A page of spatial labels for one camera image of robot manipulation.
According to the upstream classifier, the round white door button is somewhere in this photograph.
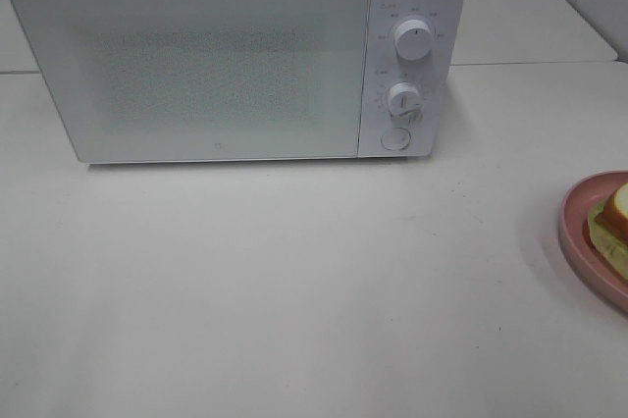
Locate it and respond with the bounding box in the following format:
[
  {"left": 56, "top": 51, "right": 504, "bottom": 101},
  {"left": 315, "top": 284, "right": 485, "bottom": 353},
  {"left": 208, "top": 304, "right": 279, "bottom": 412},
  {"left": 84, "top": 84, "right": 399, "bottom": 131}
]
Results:
[{"left": 381, "top": 128, "right": 411, "bottom": 151}]

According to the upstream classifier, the upper white power knob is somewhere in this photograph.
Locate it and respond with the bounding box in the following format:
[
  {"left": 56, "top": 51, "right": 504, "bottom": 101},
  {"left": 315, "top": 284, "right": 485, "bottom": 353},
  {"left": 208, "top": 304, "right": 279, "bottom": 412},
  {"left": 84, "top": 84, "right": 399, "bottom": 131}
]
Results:
[{"left": 393, "top": 18, "right": 434, "bottom": 61}]

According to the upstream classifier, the pink round plate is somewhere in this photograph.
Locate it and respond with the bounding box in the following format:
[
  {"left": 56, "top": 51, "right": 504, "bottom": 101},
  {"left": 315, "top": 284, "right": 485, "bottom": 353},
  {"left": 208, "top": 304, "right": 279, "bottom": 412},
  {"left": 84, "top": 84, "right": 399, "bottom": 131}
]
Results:
[{"left": 557, "top": 171, "right": 627, "bottom": 315}]

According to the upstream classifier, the white microwave door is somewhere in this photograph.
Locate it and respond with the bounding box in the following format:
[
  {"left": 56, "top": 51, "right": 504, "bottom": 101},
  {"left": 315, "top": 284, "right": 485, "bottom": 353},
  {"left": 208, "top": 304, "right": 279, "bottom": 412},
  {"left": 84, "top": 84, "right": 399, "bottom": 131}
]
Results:
[{"left": 11, "top": 0, "right": 368, "bottom": 164}]

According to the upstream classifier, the sandwich with lettuce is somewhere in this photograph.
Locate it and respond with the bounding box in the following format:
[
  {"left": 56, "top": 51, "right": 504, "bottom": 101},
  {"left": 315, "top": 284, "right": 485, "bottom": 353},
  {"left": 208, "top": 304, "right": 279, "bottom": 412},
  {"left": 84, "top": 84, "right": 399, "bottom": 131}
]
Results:
[{"left": 588, "top": 183, "right": 627, "bottom": 280}]

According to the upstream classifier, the lower white timer knob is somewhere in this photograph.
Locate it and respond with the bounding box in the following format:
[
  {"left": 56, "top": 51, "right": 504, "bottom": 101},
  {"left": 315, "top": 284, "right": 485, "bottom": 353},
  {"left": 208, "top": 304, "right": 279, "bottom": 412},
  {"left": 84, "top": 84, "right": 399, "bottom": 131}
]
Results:
[{"left": 387, "top": 82, "right": 423, "bottom": 118}]

